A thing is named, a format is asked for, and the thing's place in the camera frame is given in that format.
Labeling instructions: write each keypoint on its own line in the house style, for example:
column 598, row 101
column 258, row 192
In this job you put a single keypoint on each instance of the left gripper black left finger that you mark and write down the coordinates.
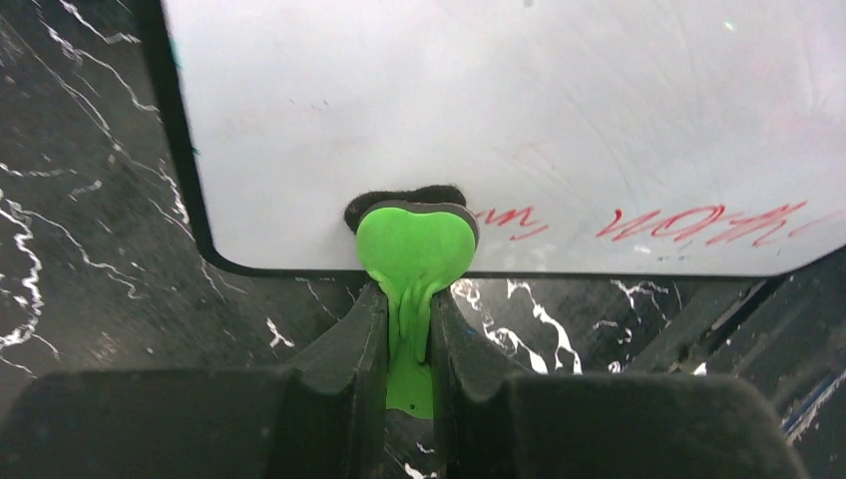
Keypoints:
column 318, row 415

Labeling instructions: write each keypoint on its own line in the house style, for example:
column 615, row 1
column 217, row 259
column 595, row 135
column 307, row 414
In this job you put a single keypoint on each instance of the green whiteboard eraser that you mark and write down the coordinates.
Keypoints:
column 413, row 244

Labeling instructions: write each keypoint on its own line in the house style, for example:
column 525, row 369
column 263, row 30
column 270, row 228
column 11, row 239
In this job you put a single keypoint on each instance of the small whiteboard red writing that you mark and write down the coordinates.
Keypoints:
column 599, row 137

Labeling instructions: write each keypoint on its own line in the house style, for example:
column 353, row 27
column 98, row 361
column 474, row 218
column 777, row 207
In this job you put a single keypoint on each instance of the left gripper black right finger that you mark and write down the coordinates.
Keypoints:
column 495, row 419

